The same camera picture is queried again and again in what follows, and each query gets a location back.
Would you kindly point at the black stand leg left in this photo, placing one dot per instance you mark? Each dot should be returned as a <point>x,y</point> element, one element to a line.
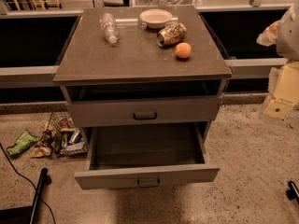
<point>26,214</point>

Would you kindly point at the black wheel right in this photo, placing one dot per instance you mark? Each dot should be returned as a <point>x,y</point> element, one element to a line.
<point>292,192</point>

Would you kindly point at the grey drawer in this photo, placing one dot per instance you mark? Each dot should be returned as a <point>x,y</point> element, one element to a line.
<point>144,111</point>
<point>146,156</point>

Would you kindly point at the grey top drawer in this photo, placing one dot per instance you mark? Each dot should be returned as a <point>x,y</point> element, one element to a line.
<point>144,111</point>

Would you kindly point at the white bowl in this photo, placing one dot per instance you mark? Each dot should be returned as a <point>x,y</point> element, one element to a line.
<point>155,18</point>

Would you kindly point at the orange fruit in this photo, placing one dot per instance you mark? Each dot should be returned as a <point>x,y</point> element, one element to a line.
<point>183,50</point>

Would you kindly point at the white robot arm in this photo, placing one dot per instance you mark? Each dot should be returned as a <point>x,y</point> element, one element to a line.
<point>283,85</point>

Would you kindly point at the grey drawer cabinet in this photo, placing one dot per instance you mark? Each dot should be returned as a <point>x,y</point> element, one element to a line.
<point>136,67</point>

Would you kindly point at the crumpled tan wrapper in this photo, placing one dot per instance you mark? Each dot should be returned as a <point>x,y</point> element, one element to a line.
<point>39,152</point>

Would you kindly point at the wire basket with trash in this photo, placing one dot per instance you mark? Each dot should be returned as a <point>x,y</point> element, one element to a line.
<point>66,140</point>

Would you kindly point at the green snack bag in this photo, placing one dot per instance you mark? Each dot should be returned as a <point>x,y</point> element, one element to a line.
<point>23,142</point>

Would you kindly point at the crushed gold can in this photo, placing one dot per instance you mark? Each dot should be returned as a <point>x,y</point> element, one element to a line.
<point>171,34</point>

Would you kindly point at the clear plastic water bottle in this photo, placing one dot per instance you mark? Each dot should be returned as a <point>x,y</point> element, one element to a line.
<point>110,28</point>

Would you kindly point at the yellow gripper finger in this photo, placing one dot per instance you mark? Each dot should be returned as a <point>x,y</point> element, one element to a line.
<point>269,36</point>
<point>276,108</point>

